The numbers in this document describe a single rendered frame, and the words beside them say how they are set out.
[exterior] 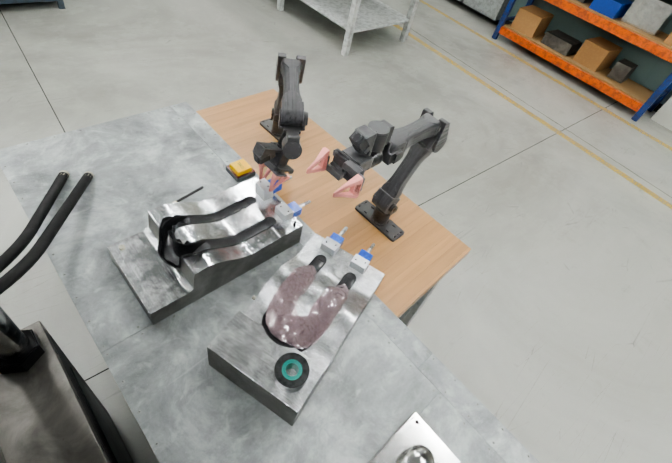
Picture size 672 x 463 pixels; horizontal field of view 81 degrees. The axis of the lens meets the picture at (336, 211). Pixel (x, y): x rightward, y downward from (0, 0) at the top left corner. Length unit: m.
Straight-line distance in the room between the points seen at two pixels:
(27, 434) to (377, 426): 0.78
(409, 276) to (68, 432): 0.99
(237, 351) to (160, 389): 0.21
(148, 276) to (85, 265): 0.21
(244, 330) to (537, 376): 1.77
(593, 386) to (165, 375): 2.16
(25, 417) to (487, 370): 1.90
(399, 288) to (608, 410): 1.58
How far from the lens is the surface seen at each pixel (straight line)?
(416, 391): 1.19
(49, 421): 1.17
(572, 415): 2.48
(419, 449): 1.08
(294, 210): 1.28
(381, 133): 0.99
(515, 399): 2.33
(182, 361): 1.13
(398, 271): 1.36
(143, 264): 1.22
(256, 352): 1.01
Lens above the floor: 1.84
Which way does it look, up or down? 46 degrees down
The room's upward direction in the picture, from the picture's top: 16 degrees clockwise
